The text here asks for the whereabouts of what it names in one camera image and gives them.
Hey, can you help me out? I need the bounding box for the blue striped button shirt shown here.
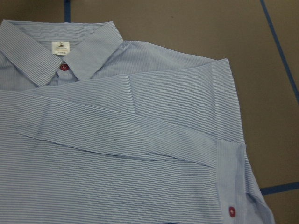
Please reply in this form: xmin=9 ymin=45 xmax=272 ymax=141
xmin=0 ymin=20 xmax=275 ymax=224

